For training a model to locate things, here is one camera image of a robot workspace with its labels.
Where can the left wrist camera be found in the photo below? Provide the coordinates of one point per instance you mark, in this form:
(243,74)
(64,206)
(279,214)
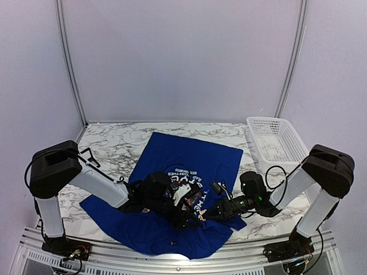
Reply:
(180,193)

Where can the aluminium front rail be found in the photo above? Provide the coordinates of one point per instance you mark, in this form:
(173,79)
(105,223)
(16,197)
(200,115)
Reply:
(241,257)

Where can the white plastic basket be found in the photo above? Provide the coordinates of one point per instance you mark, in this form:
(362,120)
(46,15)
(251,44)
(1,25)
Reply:
(275,141)

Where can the left aluminium corner post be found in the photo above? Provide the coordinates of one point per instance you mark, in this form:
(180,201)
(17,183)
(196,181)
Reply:
(62,29)

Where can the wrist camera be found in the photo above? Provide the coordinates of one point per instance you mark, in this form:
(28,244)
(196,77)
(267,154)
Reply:
(180,193)
(219,188)

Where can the aluminium corner post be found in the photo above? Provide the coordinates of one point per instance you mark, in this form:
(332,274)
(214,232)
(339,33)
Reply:
(62,29)
(294,57)

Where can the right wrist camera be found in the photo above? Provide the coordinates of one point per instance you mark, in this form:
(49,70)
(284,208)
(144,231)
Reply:
(219,188)

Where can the black brooch display box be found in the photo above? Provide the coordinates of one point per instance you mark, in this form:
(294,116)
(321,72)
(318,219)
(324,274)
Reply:
(87,159)

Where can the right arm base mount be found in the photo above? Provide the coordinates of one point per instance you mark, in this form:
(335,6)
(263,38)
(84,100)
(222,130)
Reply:
(286,250)

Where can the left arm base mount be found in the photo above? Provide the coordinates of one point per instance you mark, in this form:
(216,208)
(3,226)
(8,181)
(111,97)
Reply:
(66,247)

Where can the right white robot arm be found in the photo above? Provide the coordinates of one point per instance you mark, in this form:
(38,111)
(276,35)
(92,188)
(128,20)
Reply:
(331,170)

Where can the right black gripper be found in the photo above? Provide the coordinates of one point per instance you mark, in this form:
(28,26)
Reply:
(223,214)

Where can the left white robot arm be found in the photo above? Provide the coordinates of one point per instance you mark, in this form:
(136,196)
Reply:
(53,168)

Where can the right aluminium corner post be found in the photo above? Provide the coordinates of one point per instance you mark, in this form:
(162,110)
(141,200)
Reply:
(294,57)

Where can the blue printed t-shirt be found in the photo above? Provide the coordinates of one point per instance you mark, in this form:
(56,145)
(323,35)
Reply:
(151,233)

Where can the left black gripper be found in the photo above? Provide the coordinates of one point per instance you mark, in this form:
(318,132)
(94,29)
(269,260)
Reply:
(179,224)

